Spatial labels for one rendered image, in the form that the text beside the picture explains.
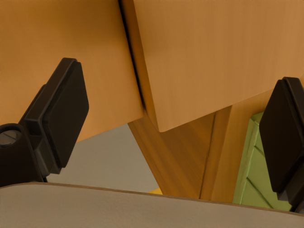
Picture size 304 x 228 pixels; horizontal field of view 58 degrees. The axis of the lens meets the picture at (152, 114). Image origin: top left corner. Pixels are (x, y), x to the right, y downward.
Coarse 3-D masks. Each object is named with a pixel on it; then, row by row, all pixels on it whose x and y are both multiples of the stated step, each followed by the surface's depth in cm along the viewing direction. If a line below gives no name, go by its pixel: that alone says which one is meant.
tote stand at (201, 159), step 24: (264, 96) 41; (144, 120) 86; (216, 120) 44; (240, 120) 42; (144, 144) 93; (168, 144) 69; (192, 144) 55; (216, 144) 46; (240, 144) 46; (168, 168) 74; (192, 168) 58; (216, 168) 48; (168, 192) 78; (192, 192) 61; (216, 192) 52
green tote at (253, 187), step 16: (256, 128) 41; (256, 144) 43; (256, 160) 44; (240, 176) 50; (256, 176) 45; (240, 192) 51; (256, 192) 46; (272, 192) 42; (272, 208) 43; (288, 208) 40
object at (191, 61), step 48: (144, 0) 15; (192, 0) 16; (240, 0) 17; (288, 0) 18; (144, 48) 17; (192, 48) 18; (240, 48) 19; (288, 48) 21; (144, 96) 21; (192, 96) 20; (240, 96) 22
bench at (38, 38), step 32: (0, 0) 14; (32, 0) 15; (64, 0) 15; (96, 0) 16; (0, 32) 15; (32, 32) 16; (64, 32) 16; (96, 32) 17; (0, 64) 16; (32, 64) 17; (96, 64) 18; (128, 64) 19; (0, 96) 17; (32, 96) 18; (96, 96) 20; (128, 96) 21; (96, 128) 21
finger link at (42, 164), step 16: (64, 64) 11; (80, 64) 12; (48, 80) 11; (64, 80) 11; (80, 80) 12; (48, 96) 10; (64, 96) 11; (80, 96) 12; (32, 112) 9; (48, 112) 10; (64, 112) 11; (80, 112) 13; (32, 128) 9; (48, 128) 10; (64, 128) 11; (80, 128) 13; (32, 144) 9; (48, 144) 10; (64, 144) 11; (48, 160) 10; (64, 160) 11
